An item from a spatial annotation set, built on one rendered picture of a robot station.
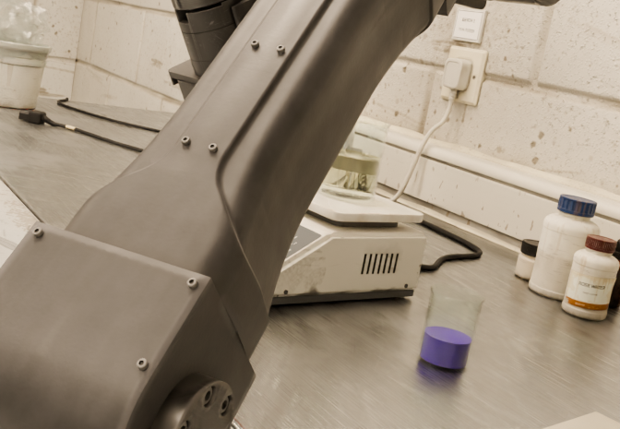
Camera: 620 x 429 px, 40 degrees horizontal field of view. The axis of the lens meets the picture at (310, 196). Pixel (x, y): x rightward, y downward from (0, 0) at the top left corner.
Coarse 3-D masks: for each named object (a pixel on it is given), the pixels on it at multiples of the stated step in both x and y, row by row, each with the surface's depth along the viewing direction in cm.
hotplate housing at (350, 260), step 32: (320, 224) 81; (352, 224) 82; (384, 224) 85; (320, 256) 78; (352, 256) 80; (384, 256) 83; (416, 256) 86; (288, 288) 76; (320, 288) 79; (352, 288) 81; (384, 288) 84
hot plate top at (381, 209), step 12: (312, 204) 81; (324, 204) 81; (336, 204) 82; (348, 204) 83; (360, 204) 85; (372, 204) 86; (384, 204) 87; (396, 204) 88; (324, 216) 80; (336, 216) 79; (348, 216) 79; (360, 216) 80; (372, 216) 81; (384, 216) 82; (396, 216) 83; (408, 216) 84; (420, 216) 85
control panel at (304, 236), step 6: (300, 228) 80; (306, 228) 80; (300, 234) 79; (306, 234) 79; (312, 234) 79; (318, 234) 78; (294, 240) 78; (300, 240) 78; (306, 240) 78; (312, 240) 78; (294, 246) 77; (300, 246) 77; (288, 252) 77; (294, 252) 77
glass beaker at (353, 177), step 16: (368, 128) 83; (384, 128) 84; (352, 144) 83; (368, 144) 83; (384, 144) 85; (336, 160) 84; (352, 160) 84; (368, 160) 84; (336, 176) 84; (352, 176) 84; (368, 176) 84; (320, 192) 86; (336, 192) 84; (352, 192) 84; (368, 192) 85
